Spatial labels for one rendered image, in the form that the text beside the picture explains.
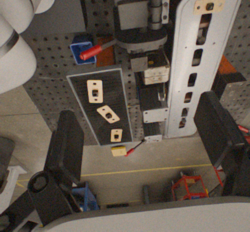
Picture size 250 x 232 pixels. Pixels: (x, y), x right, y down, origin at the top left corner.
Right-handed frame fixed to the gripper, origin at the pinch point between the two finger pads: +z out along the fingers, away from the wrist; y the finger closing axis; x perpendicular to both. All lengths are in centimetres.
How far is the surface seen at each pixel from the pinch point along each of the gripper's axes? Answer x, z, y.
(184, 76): -35, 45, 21
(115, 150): -58, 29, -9
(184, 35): -19, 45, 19
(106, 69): -15.5, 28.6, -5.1
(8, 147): -202, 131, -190
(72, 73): -15.5, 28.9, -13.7
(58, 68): -43, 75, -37
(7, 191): -296, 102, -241
